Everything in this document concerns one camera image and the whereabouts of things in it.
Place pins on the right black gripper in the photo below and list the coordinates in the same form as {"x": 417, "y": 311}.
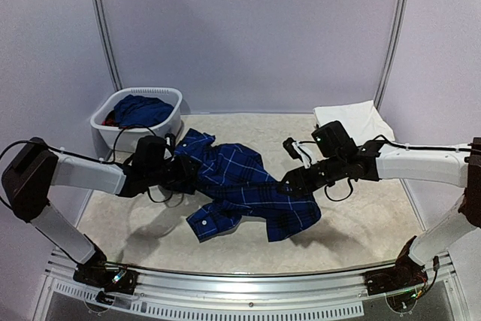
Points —
{"x": 301, "y": 177}

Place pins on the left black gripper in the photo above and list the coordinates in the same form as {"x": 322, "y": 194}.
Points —
{"x": 185, "y": 170}

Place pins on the white t-shirt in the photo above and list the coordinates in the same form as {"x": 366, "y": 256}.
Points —
{"x": 362, "y": 121}

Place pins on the blue plaid shirt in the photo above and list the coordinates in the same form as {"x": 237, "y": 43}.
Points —
{"x": 234, "y": 178}

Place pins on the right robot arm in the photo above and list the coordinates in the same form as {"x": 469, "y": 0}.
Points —
{"x": 378, "y": 159}

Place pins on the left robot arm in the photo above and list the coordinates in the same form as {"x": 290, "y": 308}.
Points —
{"x": 38, "y": 172}

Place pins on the white plastic laundry basket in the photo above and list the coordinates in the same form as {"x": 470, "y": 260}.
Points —
{"x": 127, "y": 141}

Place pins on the dark blue garment in basket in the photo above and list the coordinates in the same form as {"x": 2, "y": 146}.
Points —
{"x": 138, "y": 110}

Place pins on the red garment in basket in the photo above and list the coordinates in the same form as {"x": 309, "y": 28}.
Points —
{"x": 110, "y": 120}

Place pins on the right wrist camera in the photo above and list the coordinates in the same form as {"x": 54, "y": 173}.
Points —
{"x": 299, "y": 150}

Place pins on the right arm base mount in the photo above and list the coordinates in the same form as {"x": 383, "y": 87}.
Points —
{"x": 404, "y": 283}

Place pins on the aluminium front rail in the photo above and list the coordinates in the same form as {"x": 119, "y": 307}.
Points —
{"x": 168, "y": 295}

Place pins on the right corner wall post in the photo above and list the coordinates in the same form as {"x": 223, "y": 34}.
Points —
{"x": 394, "y": 37}

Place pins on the corner wall post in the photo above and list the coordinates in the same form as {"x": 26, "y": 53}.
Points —
{"x": 394, "y": 37}
{"x": 106, "y": 44}

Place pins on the left corner wall post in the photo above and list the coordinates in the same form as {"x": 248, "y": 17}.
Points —
{"x": 106, "y": 44}

